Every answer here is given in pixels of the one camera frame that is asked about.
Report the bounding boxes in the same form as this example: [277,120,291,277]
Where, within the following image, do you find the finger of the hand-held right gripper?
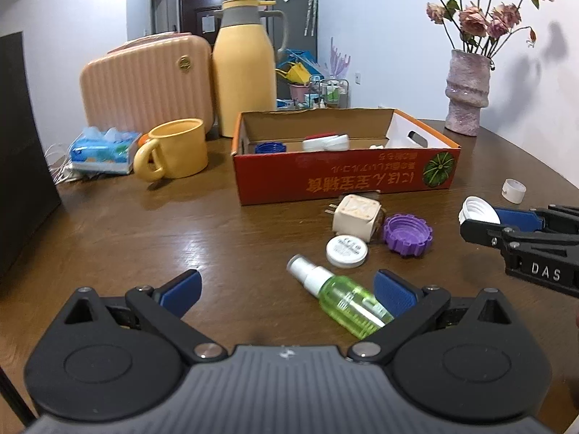
[460,218,579,255]
[494,204,579,236]

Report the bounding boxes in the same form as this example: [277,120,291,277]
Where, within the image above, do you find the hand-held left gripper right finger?
[346,270,523,365]

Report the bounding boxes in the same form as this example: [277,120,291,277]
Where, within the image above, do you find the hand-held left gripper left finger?
[58,269,229,365]

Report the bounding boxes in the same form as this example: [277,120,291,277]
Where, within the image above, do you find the white ridged cap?
[458,196,502,227]

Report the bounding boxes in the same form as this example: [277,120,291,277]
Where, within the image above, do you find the purple ridged cap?
[383,213,434,256]

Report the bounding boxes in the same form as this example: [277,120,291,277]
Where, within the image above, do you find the green spray bottle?
[287,255,395,340]

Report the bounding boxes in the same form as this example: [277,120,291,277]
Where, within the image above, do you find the white round cap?
[326,235,368,269]

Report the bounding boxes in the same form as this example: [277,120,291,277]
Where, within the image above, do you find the red cardboard box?
[231,107,462,206]

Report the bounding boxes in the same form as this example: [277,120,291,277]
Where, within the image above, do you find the red and white lint brush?
[301,132,350,152]

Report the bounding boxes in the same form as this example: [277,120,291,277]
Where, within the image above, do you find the white tape roll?
[501,178,527,203]

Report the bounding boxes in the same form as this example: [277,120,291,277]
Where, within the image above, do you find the cream charger plug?
[323,194,386,244]

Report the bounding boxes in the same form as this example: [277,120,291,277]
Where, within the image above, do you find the pink textured vase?
[444,49,492,137]

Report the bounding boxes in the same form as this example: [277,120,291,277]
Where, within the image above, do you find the yellow mug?
[133,118,210,182]

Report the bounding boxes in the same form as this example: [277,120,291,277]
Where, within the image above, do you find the blue tissue pack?
[69,125,143,176]

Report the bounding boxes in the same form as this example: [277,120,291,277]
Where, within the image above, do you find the black paper bag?
[0,31,62,281]

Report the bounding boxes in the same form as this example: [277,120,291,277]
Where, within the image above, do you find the pink ribbed suitcase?
[80,31,214,141]

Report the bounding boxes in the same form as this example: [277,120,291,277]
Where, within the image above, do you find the dried pink roses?
[398,0,557,59]

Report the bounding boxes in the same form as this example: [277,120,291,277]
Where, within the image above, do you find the yellow thermos jug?
[212,0,289,139]

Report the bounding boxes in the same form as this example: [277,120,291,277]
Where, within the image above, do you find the purple feather decoration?
[330,37,351,81]

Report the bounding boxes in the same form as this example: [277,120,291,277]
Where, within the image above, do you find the yellow watering can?
[276,63,310,86]

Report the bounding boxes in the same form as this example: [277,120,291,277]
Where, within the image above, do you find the grey refrigerator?
[265,0,317,100]

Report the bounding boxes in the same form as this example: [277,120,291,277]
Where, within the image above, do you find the dark brown door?
[178,0,249,39]

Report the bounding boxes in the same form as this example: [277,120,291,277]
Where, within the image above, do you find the grey side door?
[150,0,167,37]

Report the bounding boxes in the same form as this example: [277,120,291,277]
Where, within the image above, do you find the tangled white cables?
[45,142,86,184]

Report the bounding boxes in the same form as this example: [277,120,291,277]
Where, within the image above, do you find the wire rack with bottles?
[310,79,350,109]

